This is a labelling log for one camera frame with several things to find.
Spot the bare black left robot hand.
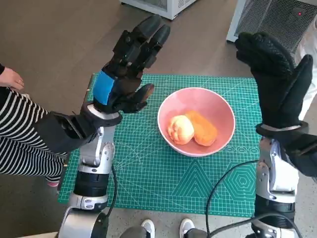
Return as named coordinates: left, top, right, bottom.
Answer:
left=93, top=14, right=171, bottom=115

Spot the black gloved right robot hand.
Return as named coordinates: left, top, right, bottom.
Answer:
left=234, top=31, right=314, bottom=131

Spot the round pale toy bread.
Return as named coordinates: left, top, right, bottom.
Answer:
left=167, top=115, right=195, bottom=146

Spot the pink bowl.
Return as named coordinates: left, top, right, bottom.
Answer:
left=157, top=87, right=236, bottom=157

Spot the long orange striped toy bread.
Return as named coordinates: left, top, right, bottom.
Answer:
left=185, top=110, right=218, bottom=147

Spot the person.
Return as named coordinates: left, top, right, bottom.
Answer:
left=0, top=63, right=69, bottom=188
left=298, top=27, right=317, bottom=119

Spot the white cabinet with mesh panel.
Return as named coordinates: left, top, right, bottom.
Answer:
left=226, top=0, right=317, bottom=54

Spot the green cutting mat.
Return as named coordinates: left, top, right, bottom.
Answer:
left=57, top=73, right=263, bottom=218

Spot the white sneaker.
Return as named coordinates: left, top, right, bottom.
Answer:
left=141, top=219, right=156, bottom=238
left=179, top=218, right=195, bottom=236

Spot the dark grey leg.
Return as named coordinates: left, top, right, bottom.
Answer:
left=184, top=228, right=209, bottom=238
left=120, top=227, right=148, bottom=238

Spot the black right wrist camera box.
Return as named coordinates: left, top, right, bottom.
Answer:
left=279, top=133, right=317, bottom=178

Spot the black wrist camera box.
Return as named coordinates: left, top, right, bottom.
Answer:
left=33, top=111, right=99, bottom=153
left=279, top=133, right=317, bottom=178

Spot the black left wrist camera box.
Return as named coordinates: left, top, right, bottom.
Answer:
left=33, top=111, right=99, bottom=153

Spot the black cable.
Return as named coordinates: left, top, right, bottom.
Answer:
left=210, top=213, right=298, bottom=236
left=205, top=160, right=260, bottom=235
left=99, top=166, right=117, bottom=238

